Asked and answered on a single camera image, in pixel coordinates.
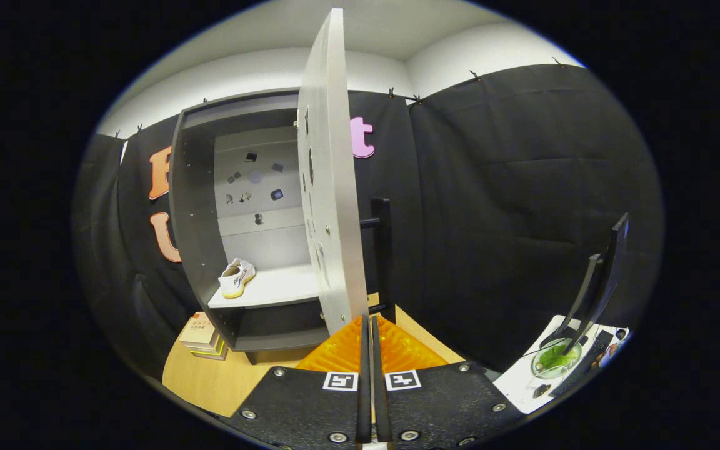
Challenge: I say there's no white side table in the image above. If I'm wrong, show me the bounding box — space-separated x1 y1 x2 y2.
492 314 631 414

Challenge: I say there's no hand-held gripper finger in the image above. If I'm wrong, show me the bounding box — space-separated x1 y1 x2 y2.
369 316 526 448
219 316 373 448

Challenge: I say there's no green glass bowl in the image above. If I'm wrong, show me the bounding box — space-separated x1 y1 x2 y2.
532 337 584 380

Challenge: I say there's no stack of books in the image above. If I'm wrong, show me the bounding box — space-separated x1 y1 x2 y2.
179 311 231 361

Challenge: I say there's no black metal stand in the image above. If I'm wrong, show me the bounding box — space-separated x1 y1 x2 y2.
538 212 631 357

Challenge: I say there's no grey shoe cabinet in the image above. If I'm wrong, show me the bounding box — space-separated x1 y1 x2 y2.
169 87 336 365

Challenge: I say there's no black backdrop cloth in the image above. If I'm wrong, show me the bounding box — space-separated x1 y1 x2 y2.
71 62 666 382

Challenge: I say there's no white canvas shoe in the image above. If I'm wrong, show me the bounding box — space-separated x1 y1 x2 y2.
218 258 257 299

